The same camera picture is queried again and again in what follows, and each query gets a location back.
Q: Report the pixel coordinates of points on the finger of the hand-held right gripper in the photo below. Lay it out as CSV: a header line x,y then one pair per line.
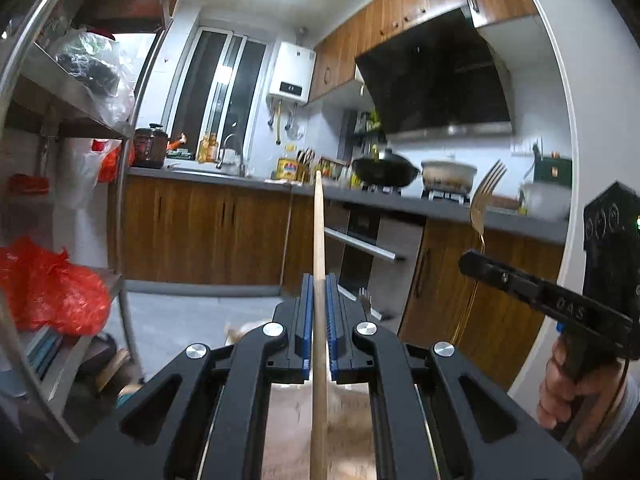
x,y
500,275

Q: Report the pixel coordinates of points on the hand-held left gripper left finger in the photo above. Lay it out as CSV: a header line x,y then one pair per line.
x,y
307,330

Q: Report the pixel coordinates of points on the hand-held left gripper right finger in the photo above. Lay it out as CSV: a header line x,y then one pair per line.
x,y
332,330

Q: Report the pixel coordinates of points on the steel fork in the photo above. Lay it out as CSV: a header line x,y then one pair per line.
x,y
365,300

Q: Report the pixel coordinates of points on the cream floral ceramic utensil holder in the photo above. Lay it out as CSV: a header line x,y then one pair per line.
x,y
237,334

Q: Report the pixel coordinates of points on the gold fork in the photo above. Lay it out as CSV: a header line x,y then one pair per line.
x,y
484,195

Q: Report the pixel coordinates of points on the wooden chopstick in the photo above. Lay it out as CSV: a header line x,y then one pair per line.
x,y
318,235

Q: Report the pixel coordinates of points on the person's right forearm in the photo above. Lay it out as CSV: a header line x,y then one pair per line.
x,y
620,425

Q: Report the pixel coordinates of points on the person's right hand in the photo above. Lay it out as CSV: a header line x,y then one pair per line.
x,y
557,400

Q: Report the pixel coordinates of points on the white bowl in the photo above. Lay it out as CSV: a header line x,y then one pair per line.
x,y
545,202

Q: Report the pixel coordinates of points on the grey kitchen countertop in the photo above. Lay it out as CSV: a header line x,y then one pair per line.
x,y
430,210

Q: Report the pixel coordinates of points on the built-in steel oven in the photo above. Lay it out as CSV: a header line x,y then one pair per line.
x,y
365,240

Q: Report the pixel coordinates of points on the gas stove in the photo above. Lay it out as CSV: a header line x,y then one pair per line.
x,y
440,196

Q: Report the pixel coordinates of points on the dark green appliance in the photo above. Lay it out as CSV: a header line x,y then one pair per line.
x,y
552,170

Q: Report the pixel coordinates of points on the white ceramic casserole pot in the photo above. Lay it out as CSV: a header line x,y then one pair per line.
x,y
447,177

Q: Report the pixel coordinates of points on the wooden base cabinets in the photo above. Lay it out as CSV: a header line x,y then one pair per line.
x,y
200,230

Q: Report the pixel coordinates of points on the black wok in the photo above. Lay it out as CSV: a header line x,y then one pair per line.
x,y
385,170

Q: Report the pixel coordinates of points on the row of seasoning bottles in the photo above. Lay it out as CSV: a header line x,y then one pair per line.
x,y
335,170

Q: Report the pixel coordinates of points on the knife block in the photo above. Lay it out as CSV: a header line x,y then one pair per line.
x,y
305,167

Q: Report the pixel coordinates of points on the yellow oil bottle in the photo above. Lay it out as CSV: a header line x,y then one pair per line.
x,y
287,167

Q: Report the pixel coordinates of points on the steel faucet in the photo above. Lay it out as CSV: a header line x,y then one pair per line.
x,y
240,155

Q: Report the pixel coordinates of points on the spice shelf with bottles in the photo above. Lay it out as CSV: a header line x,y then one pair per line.
x,y
370,127

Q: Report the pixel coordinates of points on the black range hood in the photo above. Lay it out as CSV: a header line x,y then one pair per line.
x,y
435,80

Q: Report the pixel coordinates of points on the amber liquid bottles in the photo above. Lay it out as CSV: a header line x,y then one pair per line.
x,y
207,150

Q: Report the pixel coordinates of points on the orange plastic item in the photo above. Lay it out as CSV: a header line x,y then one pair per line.
x,y
177,146

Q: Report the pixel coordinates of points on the dark red pressure cooker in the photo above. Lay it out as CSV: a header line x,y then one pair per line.
x,y
150,147

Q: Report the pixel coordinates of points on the orange-red printed plastic bag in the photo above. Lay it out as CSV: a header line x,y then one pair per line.
x,y
110,165

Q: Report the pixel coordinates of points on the white water heater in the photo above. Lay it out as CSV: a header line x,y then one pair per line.
x,y
290,72

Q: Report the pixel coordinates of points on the crumpled red plastic bag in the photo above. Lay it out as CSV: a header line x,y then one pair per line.
x,y
50,285

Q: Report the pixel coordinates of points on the grey blue board stack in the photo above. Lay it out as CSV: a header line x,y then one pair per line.
x,y
42,350

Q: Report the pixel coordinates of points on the kitchen window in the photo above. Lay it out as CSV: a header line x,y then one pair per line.
x,y
200,85

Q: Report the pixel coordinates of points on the white plastic bag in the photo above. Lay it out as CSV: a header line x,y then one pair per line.
x,y
82,175

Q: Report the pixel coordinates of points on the red plastic box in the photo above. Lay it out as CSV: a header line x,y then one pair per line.
x,y
27,185

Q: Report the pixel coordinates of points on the clear plastic bag dark contents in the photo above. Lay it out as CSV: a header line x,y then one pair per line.
x,y
95,70

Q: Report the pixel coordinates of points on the metal shelf rack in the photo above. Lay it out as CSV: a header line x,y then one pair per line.
x,y
45,105

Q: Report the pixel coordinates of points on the wall socket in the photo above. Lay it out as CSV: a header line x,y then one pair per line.
x,y
522,147

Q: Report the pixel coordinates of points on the wooden wall cabinets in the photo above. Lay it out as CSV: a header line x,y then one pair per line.
x,y
400,0

